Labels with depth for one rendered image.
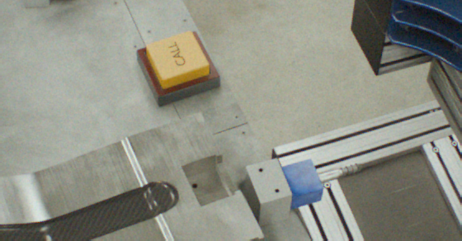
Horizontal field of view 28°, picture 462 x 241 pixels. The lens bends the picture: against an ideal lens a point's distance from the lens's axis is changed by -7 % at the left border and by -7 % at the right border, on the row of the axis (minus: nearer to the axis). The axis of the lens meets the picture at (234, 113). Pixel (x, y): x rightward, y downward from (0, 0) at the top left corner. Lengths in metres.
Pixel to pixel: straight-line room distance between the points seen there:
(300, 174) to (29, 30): 0.42
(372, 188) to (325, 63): 0.51
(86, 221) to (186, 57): 0.27
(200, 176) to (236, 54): 1.23
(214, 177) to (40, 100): 0.27
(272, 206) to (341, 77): 1.21
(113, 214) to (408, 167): 0.96
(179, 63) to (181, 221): 0.25
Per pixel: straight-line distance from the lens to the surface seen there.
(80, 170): 1.03
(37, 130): 1.17
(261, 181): 1.06
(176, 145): 1.04
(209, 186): 1.04
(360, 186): 1.83
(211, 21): 2.33
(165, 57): 1.18
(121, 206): 1.01
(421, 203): 1.83
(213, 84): 1.18
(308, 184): 1.07
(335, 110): 2.18
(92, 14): 1.28
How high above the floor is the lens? 1.75
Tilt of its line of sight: 54 degrees down
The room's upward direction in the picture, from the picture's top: 2 degrees clockwise
